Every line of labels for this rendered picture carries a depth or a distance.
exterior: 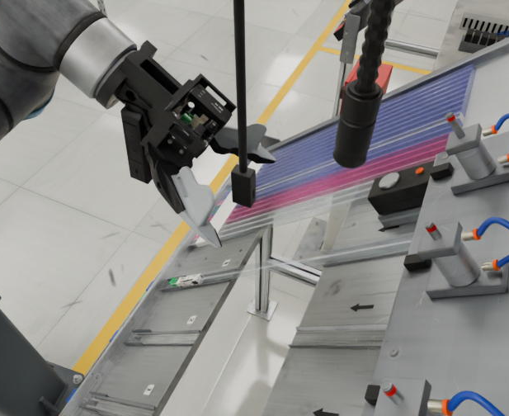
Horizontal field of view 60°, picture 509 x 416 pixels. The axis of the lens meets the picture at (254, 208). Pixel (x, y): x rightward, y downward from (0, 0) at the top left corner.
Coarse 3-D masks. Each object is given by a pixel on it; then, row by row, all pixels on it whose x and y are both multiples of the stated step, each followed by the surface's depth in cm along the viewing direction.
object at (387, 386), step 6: (384, 384) 21; (390, 384) 21; (384, 390) 21; (390, 390) 21; (396, 390) 21; (390, 396) 21; (396, 396) 21; (402, 396) 21; (396, 402) 21; (402, 402) 21
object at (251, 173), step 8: (248, 168) 43; (232, 176) 44; (240, 176) 43; (248, 176) 43; (232, 184) 44; (240, 184) 44; (248, 184) 43; (232, 192) 45; (240, 192) 45; (248, 192) 44; (240, 200) 46; (248, 200) 45
